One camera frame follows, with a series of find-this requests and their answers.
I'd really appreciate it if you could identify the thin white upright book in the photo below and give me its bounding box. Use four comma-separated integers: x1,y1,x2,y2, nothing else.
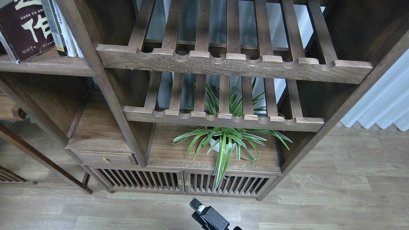
58,0,85,58

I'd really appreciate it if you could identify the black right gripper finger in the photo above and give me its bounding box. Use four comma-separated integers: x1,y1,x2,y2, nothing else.
192,213,209,230
189,198,229,230

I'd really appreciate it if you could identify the dark spine upright book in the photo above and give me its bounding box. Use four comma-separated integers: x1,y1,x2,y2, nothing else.
41,0,68,57

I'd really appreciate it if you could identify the maroon thick book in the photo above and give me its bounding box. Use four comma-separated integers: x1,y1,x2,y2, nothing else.
0,0,55,64

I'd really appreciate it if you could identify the white plant pot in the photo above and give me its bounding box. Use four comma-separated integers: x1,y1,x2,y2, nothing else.
209,136,236,152

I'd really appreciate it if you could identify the brass drawer knob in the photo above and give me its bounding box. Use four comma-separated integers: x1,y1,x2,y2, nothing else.
102,157,110,164

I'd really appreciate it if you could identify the white curtain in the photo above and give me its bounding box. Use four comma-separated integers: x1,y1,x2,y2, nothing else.
340,50,409,132

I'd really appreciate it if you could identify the green spider plant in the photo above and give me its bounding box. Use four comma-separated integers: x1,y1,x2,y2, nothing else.
170,83,293,188

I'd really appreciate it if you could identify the dark wooden bookshelf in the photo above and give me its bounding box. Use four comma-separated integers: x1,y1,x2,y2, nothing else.
1,0,408,201

